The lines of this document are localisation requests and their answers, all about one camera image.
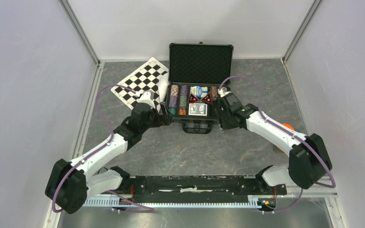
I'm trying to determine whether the green white chip stack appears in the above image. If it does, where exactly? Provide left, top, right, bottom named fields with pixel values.
left=179, top=95, right=187, bottom=108

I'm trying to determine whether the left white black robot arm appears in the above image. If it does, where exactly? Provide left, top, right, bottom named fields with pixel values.
left=45, top=102, right=171, bottom=214

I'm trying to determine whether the teal poker chip stack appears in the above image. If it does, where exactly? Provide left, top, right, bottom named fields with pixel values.
left=168, top=107, right=177, bottom=115

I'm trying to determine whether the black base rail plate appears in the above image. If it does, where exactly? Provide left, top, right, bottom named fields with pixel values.
left=115, top=175, right=287, bottom=203

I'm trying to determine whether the orange poker chip stack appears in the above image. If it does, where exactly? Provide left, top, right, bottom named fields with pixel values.
left=170, top=85, right=179, bottom=97

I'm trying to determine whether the purple poker chip stack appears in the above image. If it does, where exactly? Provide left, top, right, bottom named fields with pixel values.
left=169, top=85, right=188, bottom=108

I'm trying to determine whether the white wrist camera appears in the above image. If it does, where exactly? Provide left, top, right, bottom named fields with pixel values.
left=137, top=90, right=158, bottom=110
left=218, top=87, right=232, bottom=98

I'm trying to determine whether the all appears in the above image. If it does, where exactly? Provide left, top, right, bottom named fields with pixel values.
left=188, top=94, right=200, bottom=104
left=200, top=93, right=213, bottom=104

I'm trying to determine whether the blue backed card deck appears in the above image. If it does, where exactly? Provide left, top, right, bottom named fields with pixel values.
left=188, top=103, right=208, bottom=116

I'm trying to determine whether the brown poker chip stack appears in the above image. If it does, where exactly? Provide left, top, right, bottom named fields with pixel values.
left=210, top=86, right=218, bottom=102

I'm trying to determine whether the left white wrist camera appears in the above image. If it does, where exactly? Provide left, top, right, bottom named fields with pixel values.
left=137, top=90, right=158, bottom=110

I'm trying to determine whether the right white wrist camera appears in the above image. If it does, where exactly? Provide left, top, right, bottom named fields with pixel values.
left=218, top=87, right=232, bottom=98

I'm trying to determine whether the black poker set case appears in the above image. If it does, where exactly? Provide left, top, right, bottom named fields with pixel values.
left=165, top=42, right=234, bottom=134

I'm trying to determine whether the black white checkerboard mat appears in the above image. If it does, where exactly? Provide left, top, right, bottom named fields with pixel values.
left=111, top=57, right=169, bottom=111

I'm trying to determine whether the blue boxed card deck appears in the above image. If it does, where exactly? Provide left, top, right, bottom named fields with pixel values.
left=190, top=86, right=209, bottom=99

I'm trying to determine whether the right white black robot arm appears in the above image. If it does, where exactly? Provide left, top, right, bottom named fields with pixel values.
left=216, top=90, right=336, bottom=194

